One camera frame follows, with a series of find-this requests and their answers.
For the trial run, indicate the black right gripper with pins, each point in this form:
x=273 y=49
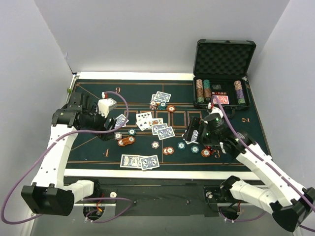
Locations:
x=199 y=132

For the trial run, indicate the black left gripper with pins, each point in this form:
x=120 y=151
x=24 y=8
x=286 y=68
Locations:
x=108 y=124

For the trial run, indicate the blue card seat three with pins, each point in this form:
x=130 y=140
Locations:
x=193 y=138

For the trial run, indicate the blue card seat five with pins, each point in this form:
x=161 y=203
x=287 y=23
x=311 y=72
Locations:
x=121 y=121

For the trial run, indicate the green fifty chips seat four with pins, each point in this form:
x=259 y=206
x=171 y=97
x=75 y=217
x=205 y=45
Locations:
x=132 y=132

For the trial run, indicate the spread red five chips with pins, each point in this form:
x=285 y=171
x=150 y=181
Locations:
x=126 y=141

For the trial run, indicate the red five chips seat three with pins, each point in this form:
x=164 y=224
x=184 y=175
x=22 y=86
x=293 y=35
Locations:
x=205 y=153

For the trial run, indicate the three of clubs card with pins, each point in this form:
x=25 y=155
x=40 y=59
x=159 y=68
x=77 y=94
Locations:
x=144 y=124

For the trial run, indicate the nine of spades card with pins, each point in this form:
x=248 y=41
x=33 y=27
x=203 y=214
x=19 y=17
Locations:
x=144 y=115

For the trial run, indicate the green fifty chips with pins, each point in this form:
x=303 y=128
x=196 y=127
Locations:
x=162 y=106

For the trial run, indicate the red five chip stack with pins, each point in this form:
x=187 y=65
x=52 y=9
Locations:
x=168 y=150

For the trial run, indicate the face card red yellow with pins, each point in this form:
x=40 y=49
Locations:
x=155 y=121

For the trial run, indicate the blue face down board card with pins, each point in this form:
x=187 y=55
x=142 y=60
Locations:
x=157 y=127

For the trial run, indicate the blue backed card deck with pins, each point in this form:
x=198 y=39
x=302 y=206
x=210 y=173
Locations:
x=148 y=162

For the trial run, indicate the blue playing card box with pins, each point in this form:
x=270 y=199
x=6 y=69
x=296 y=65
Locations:
x=130 y=161

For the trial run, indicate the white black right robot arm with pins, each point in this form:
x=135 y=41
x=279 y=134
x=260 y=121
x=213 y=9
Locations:
x=289 y=202

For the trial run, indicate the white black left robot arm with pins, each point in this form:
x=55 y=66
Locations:
x=66 y=121

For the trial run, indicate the brown chip row in case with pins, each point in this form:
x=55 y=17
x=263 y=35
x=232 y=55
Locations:
x=199 y=91

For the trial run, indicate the green chip stack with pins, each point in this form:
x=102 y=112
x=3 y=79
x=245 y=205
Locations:
x=181 y=146

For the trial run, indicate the green brown chip row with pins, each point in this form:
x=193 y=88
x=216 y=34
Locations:
x=207 y=90

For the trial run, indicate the dark green poker mat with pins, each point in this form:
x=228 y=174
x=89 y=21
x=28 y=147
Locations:
x=90 y=152

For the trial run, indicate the red card deck in case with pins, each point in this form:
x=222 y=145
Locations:
x=223 y=99

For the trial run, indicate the purple brown chip row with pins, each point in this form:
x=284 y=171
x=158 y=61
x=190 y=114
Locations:
x=239 y=93

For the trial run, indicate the black poker chip case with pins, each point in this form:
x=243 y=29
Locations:
x=223 y=62

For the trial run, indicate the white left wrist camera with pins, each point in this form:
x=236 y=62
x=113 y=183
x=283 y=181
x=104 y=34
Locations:
x=104 y=106

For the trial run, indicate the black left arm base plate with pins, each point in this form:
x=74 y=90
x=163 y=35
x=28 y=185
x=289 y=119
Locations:
x=102 y=191

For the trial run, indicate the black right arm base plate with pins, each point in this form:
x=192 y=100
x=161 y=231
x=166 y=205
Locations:
x=213 y=195

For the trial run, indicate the aluminium mounting rail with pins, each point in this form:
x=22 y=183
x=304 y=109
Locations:
x=58 y=201

